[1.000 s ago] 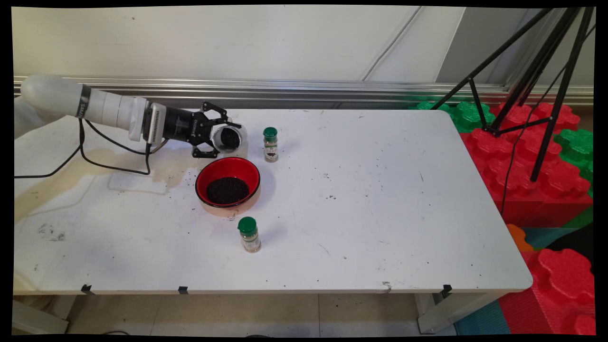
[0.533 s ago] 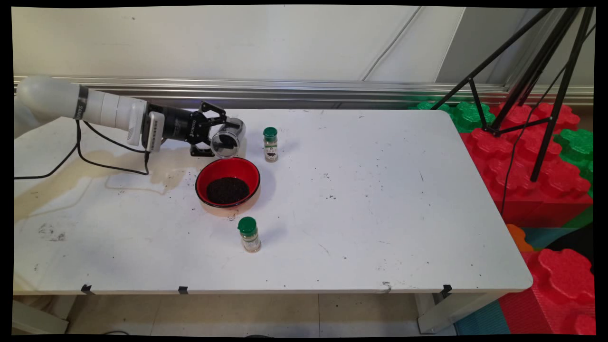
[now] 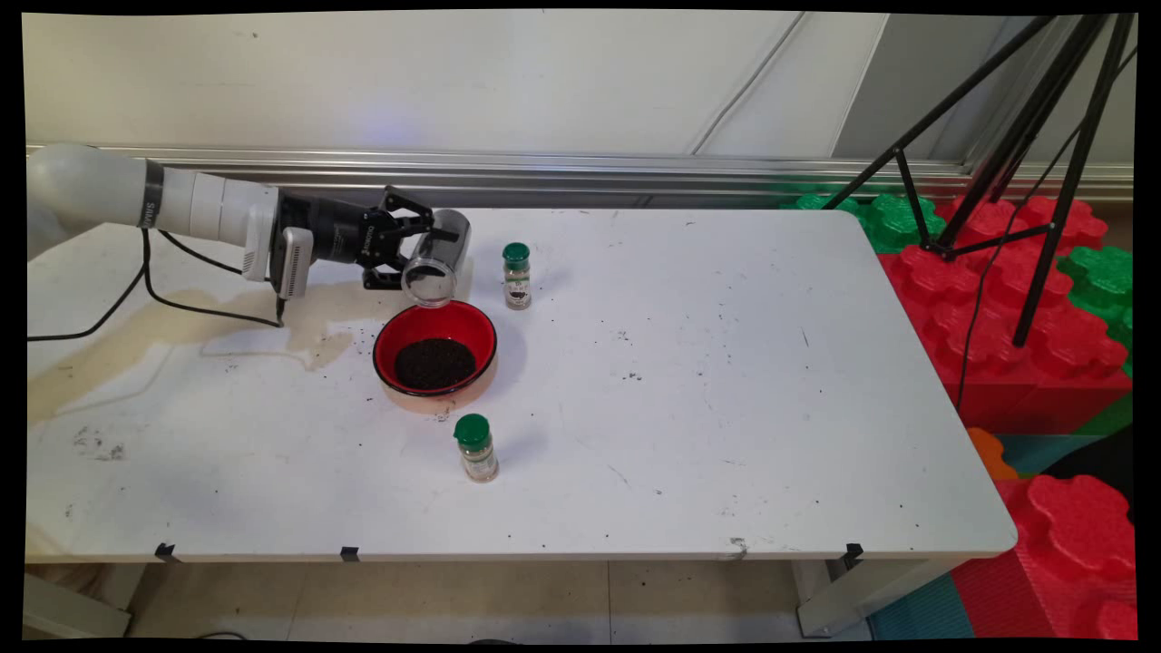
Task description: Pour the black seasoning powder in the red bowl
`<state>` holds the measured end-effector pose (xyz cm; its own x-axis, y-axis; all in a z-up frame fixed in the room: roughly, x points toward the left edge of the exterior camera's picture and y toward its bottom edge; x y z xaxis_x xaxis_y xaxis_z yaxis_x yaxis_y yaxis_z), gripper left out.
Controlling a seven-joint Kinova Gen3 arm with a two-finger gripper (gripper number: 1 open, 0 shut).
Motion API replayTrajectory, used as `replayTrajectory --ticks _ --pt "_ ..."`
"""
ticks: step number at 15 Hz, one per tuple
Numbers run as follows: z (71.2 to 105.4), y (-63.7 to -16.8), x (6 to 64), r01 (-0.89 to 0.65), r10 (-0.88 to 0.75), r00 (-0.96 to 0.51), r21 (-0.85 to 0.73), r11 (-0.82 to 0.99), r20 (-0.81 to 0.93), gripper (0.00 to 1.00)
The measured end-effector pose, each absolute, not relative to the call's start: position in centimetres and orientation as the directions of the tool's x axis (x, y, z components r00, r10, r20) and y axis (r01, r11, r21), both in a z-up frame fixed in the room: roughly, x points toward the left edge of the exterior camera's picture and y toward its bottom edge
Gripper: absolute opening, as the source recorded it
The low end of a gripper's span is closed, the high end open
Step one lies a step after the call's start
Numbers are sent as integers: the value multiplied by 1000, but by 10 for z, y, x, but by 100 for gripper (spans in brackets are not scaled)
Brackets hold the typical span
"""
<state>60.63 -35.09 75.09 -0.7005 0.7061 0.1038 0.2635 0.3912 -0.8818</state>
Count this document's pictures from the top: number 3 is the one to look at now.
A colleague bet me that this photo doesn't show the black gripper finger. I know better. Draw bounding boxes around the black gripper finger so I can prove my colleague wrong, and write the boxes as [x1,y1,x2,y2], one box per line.
[361,241,411,292]
[366,185,460,246]

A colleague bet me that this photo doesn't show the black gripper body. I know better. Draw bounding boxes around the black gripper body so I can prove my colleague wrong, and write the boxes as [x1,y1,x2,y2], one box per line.
[269,190,384,270]

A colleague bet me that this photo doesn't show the clear plastic jar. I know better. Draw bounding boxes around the clear plastic jar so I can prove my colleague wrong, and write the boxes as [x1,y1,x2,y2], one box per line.
[401,209,473,309]

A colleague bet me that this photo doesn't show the red bowl, black rim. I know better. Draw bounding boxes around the red bowl, black rim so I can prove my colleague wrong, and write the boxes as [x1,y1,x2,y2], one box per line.
[373,299,500,400]

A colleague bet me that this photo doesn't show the black seed pile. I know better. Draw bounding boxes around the black seed pile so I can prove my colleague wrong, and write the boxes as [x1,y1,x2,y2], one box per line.
[395,337,478,392]

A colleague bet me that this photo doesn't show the green-capped spice jar, dark contents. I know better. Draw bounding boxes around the green-capped spice jar, dark contents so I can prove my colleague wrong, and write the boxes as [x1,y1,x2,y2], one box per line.
[502,242,533,312]

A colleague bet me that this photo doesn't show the green-capped spice jar, light contents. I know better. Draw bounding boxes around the green-capped spice jar, light contents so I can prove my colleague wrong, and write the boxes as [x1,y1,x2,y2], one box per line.
[454,414,501,484]

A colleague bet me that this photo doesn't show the white table leg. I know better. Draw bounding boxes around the white table leg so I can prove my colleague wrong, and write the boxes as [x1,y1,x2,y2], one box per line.
[23,571,133,638]
[796,555,964,638]

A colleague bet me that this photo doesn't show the green foam block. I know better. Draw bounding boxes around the green foam block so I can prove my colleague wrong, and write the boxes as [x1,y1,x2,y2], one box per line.
[1057,245,1135,378]
[785,192,949,256]

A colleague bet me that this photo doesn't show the large red foam block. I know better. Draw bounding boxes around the large red foam block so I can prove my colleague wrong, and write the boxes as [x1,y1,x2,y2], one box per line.
[875,195,1133,436]

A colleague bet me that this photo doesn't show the orange foam piece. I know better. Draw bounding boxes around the orange foam piece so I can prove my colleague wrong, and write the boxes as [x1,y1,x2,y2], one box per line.
[966,428,1021,482]

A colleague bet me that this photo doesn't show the teal foam mat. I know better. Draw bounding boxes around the teal foam mat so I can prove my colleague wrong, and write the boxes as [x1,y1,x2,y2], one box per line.
[866,571,977,641]

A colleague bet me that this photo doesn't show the black tripod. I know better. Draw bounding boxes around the black tripod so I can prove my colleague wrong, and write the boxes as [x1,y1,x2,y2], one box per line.
[821,13,1137,349]

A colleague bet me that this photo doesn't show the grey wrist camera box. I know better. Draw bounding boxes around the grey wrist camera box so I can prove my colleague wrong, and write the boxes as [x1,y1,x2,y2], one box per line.
[277,227,316,302]

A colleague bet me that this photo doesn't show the black strap on arm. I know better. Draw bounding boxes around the black strap on arm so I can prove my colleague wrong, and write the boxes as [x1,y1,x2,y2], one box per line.
[137,160,167,230]

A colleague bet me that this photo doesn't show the aluminium rail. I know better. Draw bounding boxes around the aluminium rail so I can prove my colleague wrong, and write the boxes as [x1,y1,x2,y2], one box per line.
[25,143,1135,204]

